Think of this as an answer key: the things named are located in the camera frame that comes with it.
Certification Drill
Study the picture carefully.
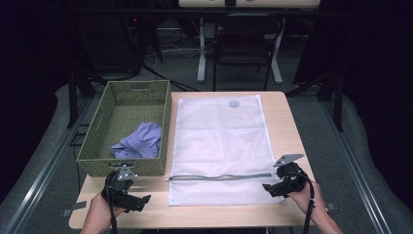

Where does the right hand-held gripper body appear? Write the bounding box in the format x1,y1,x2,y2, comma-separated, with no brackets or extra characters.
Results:
273,153,310,197

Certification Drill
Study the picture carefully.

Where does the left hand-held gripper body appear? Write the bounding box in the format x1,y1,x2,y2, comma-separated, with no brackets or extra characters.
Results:
100,166,139,210

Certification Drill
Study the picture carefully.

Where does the purple shirt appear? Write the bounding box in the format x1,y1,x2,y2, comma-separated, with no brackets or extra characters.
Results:
109,121,163,160

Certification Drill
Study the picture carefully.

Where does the white mesh laundry bag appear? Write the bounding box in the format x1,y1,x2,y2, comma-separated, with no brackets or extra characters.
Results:
168,94,286,207

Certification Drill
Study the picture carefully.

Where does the green woven basket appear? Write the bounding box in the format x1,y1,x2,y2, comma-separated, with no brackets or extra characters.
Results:
76,79,172,178

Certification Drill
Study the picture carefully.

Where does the person's right hand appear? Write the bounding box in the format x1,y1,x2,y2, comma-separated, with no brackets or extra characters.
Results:
286,180,326,219

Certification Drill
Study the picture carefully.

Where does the person's left hand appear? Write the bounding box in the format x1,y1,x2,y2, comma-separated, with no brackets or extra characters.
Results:
86,192,129,234

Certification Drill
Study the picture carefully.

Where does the black metal stand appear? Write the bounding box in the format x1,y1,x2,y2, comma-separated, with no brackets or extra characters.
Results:
65,68,80,130

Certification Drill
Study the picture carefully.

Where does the white desk leg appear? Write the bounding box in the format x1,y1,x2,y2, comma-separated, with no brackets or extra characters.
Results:
197,17,207,84
270,19,284,85

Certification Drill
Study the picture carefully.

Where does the black chair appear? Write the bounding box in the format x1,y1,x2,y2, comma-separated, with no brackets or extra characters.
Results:
212,13,285,93

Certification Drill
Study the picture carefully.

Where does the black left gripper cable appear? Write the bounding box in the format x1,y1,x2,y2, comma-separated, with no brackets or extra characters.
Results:
104,170,120,234

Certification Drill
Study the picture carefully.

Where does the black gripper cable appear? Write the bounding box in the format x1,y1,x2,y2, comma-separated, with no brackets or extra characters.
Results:
282,172,317,234
104,170,120,234

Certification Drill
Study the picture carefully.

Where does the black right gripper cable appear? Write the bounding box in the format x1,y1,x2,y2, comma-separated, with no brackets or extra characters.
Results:
282,172,317,234

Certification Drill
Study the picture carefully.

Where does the metal floor rail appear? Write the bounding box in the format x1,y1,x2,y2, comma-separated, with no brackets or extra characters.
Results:
2,97,95,234
319,97,394,234

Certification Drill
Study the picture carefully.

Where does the black floor cable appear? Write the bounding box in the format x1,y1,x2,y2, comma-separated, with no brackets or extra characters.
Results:
141,63,200,93

